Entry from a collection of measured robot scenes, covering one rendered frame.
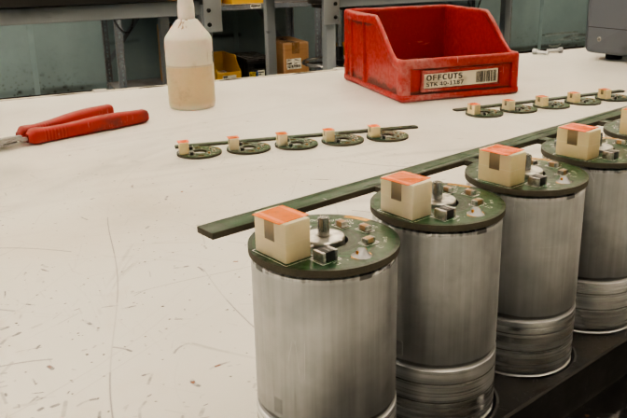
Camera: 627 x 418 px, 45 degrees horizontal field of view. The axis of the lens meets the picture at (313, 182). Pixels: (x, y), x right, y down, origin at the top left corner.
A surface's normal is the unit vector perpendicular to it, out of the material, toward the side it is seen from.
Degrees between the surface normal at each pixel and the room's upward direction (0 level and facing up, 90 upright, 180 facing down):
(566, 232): 90
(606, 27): 90
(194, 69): 90
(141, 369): 0
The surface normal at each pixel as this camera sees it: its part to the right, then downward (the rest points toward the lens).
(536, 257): -0.04, 0.29
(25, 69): 0.41, 0.26
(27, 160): -0.02, -0.96
